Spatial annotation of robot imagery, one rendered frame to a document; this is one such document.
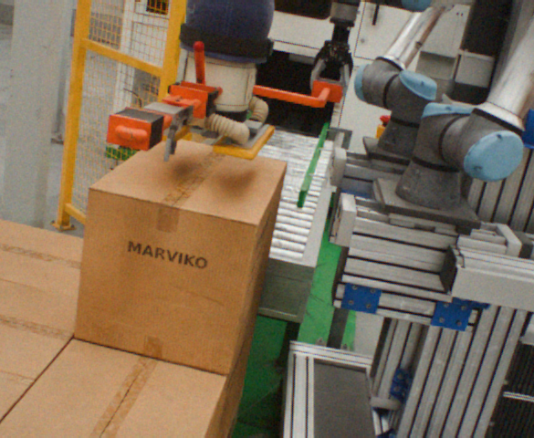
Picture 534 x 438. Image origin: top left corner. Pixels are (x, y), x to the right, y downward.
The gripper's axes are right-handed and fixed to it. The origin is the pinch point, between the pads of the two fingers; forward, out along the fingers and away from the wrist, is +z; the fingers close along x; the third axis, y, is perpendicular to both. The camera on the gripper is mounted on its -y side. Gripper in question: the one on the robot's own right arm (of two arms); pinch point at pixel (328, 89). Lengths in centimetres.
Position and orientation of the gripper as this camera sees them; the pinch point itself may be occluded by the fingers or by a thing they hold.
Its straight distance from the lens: 206.3
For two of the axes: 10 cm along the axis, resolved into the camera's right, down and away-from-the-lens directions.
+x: 9.7, 2.2, -0.9
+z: -1.8, 9.3, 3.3
